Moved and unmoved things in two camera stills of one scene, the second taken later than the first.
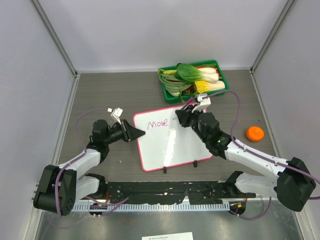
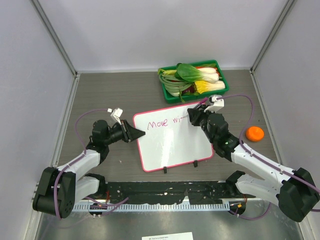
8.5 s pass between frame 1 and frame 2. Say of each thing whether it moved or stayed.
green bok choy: stayed
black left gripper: stayed
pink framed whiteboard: stayed
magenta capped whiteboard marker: moved
